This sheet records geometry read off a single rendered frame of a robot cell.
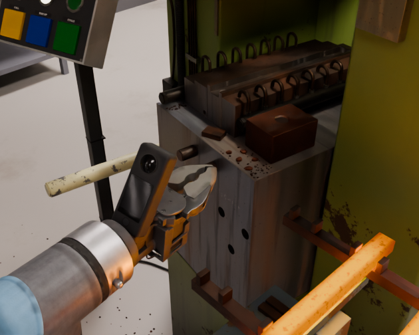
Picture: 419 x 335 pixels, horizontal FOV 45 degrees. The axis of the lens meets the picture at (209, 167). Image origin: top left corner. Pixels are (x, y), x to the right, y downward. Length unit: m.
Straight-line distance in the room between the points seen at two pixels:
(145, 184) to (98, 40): 0.79
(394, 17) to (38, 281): 0.64
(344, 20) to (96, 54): 0.66
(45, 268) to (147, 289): 1.42
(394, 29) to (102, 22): 0.77
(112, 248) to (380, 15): 0.56
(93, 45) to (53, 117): 1.80
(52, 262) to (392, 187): 0.64
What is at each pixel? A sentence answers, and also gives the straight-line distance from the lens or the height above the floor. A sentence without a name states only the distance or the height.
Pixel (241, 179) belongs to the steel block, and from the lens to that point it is 0.99.
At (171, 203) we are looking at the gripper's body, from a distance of 0.67.
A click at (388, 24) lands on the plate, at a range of 0.88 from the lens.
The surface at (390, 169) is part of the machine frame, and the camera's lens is 0.98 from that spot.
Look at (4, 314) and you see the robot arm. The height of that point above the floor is 1.08.
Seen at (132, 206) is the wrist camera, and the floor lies 1.08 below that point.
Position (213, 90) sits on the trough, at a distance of 1.11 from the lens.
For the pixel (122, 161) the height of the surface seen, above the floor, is 0.64.
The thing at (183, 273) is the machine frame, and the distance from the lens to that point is 1.47.
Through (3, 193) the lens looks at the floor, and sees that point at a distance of 2.59.
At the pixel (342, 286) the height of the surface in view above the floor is 0.95.
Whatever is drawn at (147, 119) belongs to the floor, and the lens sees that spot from 3.00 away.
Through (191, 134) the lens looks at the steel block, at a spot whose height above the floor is 0.91.
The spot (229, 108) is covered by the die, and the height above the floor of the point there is 0.98.
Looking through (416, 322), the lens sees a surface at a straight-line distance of 0.73.
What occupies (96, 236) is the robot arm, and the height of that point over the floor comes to 1.08.
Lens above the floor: 1.49
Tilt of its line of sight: 36 degrees down
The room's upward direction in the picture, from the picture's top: straight up
